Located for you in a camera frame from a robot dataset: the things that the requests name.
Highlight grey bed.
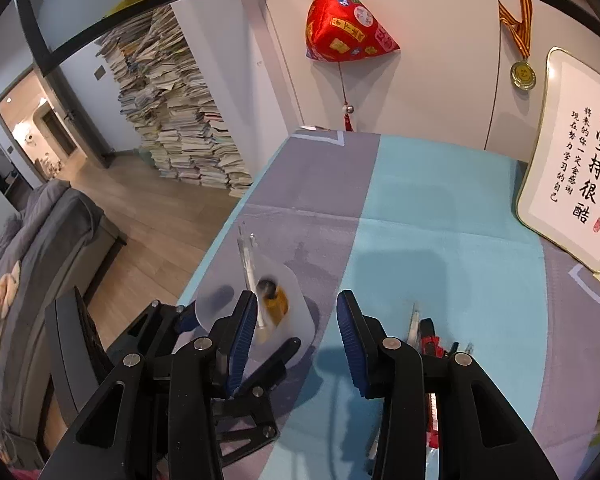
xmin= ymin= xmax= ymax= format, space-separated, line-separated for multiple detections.
xmin=0 ymin=180 xmax=128 ymax=461

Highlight yellow plush toy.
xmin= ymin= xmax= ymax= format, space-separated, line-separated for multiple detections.
xmin=105 ymin=0 xmax=153 ymax=18

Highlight thin clear pen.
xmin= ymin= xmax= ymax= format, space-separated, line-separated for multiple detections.
xmin=236 ymin=225 xmax=251 ymax=286

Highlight gold medal with striped ribbon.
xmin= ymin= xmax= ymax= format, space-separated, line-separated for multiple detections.
xmin=497 ymin=0 xmax=537 ymax=91

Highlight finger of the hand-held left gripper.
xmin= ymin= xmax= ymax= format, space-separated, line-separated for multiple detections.
xmin=211 ymin=337 xmax=302 ymax=468
xmin=125 ymin=300 xmax=198 ymax=366

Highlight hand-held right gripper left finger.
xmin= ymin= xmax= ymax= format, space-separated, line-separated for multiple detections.
xmin=39 ymin=290 xmax=259 ymax=480

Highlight dark open wardrobe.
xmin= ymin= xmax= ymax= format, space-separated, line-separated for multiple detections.
xmin=0 ymin=127 xmax=33 ymax=211

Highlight red hanging pyramid ornament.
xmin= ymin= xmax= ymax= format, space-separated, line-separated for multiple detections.
xmin=305 ymin=0 xmax=401 ymax=133

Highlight blue and grey tablecloth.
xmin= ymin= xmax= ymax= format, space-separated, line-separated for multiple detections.
xmin=177 ymin=127 xmax=600 ymax=480

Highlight framed calligraphy picture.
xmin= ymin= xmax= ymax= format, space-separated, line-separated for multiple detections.
xmin=515 ymin=46 xmax=600 ymax=273

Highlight yellow glue bottle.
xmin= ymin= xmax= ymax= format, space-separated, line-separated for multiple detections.
xmin=256 ymin=277 xmax=291 ymax=326

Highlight grey door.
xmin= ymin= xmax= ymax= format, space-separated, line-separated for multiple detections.
xmin=55 ymin=57 xmax=116 ymax=168

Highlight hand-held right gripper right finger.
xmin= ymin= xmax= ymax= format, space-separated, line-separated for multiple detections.
xmin=336 ymin=290 xmax=563 ymax=480

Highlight tall pile of books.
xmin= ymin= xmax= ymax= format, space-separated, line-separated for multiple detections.
xmin=95 ymin=5 xmax=253 ymax=198

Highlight black framed glass cabinet door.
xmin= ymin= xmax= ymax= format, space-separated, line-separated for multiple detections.
xmin=15 ymin=0 xmax=266 ymax=67

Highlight frosted translucent pen holder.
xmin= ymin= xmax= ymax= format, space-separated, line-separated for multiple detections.
xmin=192 ymin=252 xmax=317 ymax=361

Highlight red utility knife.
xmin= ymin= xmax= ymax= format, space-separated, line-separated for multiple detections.
xmin=419 ymin=317 xmax=444 ymax=451

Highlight clear silver pen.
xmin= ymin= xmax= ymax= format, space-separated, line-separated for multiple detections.
xmin=407 ymin=302 xmax=422 ymax=344

